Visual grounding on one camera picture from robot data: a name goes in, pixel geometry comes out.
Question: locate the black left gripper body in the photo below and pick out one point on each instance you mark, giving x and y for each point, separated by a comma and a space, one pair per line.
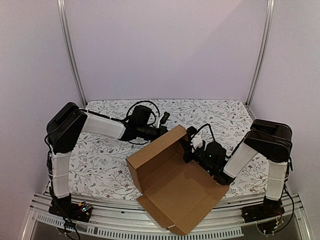
163, 130

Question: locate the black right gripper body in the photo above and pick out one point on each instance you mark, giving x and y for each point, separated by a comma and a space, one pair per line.
188, 150

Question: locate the brown cardboard box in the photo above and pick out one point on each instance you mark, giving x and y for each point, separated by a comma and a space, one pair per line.
177, 195

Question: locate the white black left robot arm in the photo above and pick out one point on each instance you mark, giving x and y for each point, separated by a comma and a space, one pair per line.
72, 123

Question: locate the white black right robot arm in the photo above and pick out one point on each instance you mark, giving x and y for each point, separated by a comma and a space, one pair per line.
268, 139

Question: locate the floral patterned table mat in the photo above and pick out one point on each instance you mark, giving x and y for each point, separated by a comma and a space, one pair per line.
98, 168

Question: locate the aluminium front rail base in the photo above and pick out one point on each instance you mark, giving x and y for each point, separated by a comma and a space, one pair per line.
116, 219

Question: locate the aluminium left frame post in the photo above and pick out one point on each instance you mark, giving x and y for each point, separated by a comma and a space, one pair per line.
61, 7

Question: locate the aluminium frame post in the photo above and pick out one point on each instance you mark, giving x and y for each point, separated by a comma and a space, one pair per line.
61, 7
261, 52

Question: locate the aluminium right frame post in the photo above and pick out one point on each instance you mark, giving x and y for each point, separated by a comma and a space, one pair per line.
261, 52

